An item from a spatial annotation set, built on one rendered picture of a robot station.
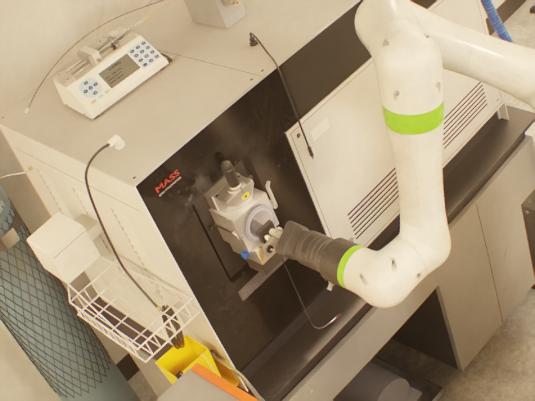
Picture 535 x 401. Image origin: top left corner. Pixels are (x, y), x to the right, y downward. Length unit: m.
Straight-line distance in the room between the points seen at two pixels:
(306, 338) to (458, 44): 0.97
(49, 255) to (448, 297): 1.20
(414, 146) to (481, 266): 1.23
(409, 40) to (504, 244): 1.44
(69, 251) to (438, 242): 0.91
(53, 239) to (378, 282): 0.86
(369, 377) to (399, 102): 1.49
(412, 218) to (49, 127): 0.97
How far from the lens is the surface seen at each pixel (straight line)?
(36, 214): 3.23
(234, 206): 2.07
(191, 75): 2.25
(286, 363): 2.43
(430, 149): 1.74
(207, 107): 2.10
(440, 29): 1.83
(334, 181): 2.37
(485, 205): 2.82
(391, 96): 1.67
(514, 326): 3.31
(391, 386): 2.99
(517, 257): 3.09
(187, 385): 1.94
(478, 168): 2.79
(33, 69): 3.09
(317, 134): 2.29
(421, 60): 1.64
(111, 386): 3.17
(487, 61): 1.89
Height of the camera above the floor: 2.48
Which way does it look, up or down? 36 degrees down
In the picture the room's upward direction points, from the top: 23 degrees counter-clockwise
